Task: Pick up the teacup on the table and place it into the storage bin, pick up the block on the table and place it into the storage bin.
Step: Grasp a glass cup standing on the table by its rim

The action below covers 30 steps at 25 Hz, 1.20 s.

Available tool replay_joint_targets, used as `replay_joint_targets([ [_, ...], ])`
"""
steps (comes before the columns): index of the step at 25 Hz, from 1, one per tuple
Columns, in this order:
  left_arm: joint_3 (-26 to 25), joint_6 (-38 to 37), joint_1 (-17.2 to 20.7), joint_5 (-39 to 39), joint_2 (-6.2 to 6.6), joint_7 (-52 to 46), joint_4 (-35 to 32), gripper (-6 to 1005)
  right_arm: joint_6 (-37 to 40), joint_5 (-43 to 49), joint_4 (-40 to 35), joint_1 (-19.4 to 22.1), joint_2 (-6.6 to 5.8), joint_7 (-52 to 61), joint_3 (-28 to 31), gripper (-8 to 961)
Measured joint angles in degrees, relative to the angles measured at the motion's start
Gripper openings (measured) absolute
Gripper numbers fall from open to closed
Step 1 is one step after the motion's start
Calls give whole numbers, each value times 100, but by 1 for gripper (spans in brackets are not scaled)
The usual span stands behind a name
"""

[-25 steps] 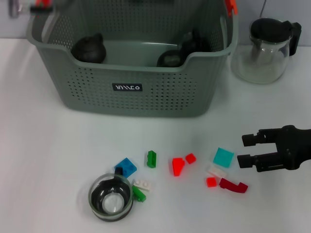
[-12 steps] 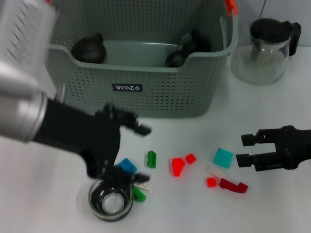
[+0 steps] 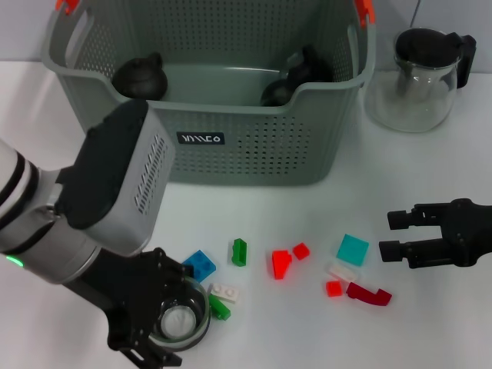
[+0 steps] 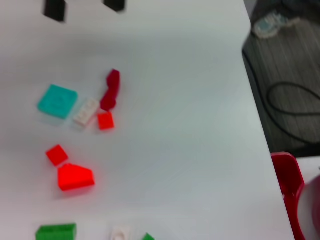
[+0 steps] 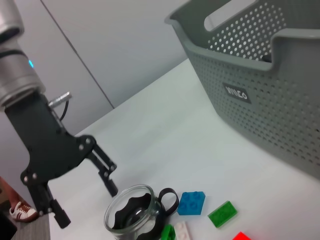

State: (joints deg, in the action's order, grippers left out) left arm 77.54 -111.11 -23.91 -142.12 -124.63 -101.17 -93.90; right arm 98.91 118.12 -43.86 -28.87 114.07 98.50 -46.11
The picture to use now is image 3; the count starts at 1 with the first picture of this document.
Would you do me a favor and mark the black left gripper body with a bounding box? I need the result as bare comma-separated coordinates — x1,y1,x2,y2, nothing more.
62,247,185,350

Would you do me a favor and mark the green toy brick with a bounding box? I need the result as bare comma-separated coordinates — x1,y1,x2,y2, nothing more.
208,294,234,321
231,238,249,267

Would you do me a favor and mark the black clay teapot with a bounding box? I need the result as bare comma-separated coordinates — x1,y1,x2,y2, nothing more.
111,52,170,101

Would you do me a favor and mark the glass teacup with black base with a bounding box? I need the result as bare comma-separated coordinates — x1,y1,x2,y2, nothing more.
260,78,299,107
286,45,334,84
153,264,212,351

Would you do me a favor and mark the orange bin handle clip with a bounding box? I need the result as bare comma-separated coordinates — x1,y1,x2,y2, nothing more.
354,0,377,30
55,0,81,16

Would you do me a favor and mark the white studded toy brick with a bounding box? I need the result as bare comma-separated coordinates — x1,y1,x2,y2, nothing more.
208,283,241,304

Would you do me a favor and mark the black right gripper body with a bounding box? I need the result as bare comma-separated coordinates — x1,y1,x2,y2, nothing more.
439,198,492,268

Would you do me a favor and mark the teal toy plate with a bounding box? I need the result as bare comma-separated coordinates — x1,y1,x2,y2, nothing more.
336,233,370,267

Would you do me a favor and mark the grey-green perforated storage bin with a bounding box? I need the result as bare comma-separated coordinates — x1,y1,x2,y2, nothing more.
41,0,377,188

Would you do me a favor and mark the blue toy brick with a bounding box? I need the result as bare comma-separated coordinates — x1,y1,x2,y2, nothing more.
181,249,217,281

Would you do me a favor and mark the red wedge toy brick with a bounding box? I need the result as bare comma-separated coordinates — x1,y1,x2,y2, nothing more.
271,248,295,281

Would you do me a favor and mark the dark red curved toy brick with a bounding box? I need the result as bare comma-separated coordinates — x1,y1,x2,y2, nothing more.
345,281,393,308

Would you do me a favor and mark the white flat toy plate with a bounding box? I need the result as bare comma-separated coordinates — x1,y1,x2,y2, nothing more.
325,261,358,281

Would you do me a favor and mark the glass pitcher with black lid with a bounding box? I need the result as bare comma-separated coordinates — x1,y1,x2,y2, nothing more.
364,26,477,134

